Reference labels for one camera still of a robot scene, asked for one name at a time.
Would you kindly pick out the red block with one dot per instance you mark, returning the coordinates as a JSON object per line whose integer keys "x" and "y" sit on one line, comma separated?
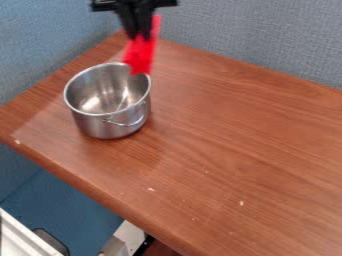
{"x": 139, "y": 52}

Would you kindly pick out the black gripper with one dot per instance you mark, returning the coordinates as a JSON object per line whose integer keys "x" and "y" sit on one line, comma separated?
{"x": 135, "y": 21}

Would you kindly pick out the white table leg bracket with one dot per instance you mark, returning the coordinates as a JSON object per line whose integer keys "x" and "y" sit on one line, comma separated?
{"x": 126, "y": 241}

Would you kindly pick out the metal pot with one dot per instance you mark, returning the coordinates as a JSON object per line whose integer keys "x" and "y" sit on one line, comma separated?
{"x": 109, "y": 100}

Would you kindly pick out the white furniture edge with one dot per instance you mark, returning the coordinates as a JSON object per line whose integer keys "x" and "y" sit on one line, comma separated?
{"x": 19, "y": 241}

